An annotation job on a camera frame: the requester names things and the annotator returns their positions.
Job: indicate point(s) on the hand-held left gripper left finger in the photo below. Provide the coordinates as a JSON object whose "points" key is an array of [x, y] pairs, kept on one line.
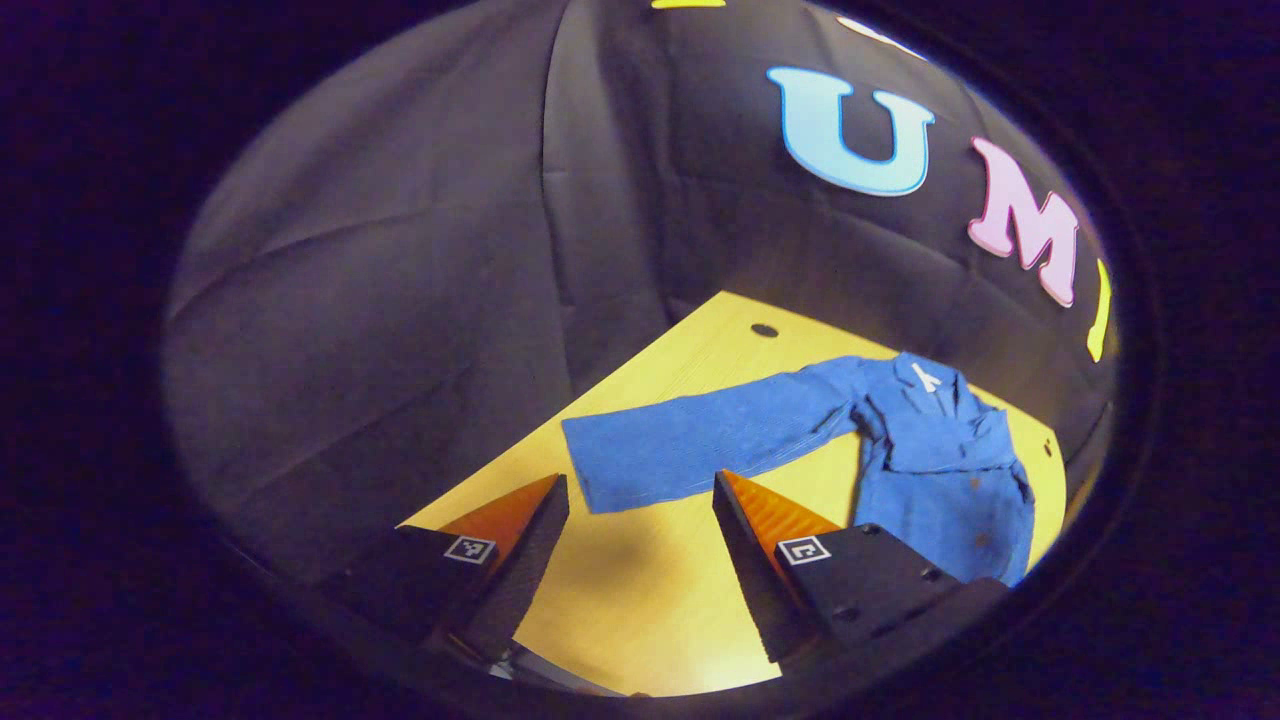
{"points": [[525, 580]]}

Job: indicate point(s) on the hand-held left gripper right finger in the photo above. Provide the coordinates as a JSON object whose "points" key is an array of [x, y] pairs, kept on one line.
{"points": [[750, 570]]}

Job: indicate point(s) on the black backdrop cloth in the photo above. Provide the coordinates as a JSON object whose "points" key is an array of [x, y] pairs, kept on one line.
{"points": [[420, 250]]}

